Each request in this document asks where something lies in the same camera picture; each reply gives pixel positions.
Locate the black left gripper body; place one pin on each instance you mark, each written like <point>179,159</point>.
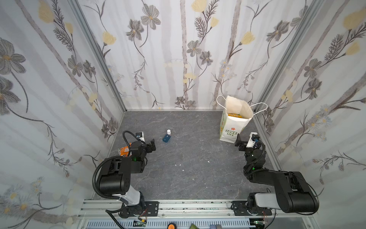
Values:
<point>149,147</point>

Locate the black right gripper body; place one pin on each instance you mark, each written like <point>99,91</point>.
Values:
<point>243,144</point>

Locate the white paper bag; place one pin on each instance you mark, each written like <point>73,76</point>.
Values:
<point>231,126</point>

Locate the yellow mango gummy bag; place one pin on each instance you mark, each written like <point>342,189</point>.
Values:
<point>235,115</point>

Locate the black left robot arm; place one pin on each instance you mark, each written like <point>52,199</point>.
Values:
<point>112,178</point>

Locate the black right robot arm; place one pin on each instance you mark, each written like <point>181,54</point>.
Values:
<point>292,194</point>

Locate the orange snack packet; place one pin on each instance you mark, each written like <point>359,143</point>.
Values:
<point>124,151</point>

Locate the small blue bottle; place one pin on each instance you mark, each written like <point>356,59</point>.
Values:
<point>167,137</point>

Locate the orange button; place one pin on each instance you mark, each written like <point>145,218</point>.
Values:
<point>171,226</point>

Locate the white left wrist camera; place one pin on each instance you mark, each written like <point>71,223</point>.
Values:
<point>140,136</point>

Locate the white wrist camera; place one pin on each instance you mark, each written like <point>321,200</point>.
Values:
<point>253,139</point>
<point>140,136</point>

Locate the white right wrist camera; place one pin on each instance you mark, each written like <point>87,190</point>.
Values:
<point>253,139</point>

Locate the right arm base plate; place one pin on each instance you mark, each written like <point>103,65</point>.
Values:
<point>242,208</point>

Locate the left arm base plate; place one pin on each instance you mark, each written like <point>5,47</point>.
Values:
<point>145,209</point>

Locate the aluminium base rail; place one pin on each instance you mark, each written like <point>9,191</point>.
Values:
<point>188,214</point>

